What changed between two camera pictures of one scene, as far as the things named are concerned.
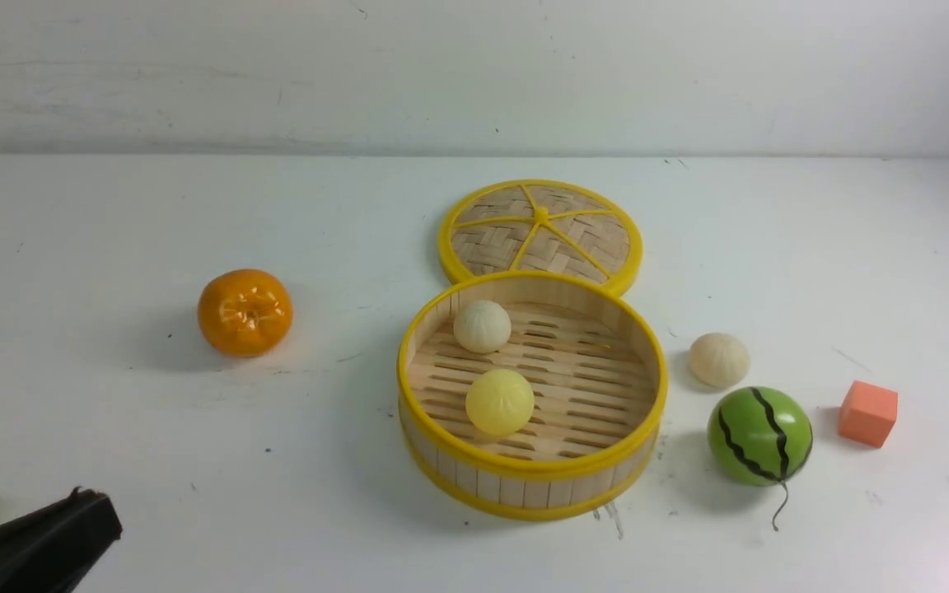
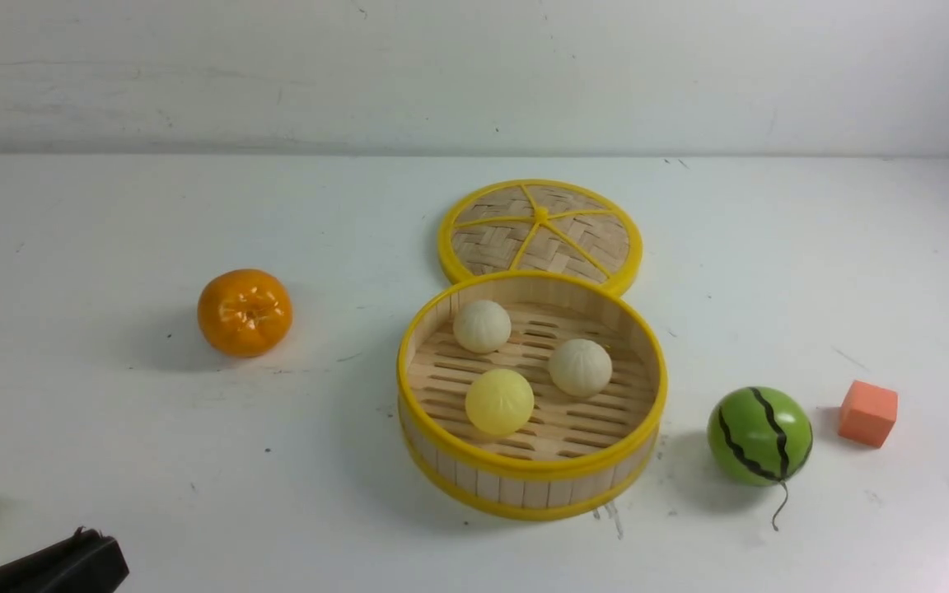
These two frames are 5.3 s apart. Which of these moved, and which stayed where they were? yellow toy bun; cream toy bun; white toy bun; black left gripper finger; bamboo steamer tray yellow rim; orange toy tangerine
Moved: white toy bun; black left gripper finger
Stayed: orange toy tangerine; bamboo steamer tray yellow rim; yellow toy bun; cream toy bun
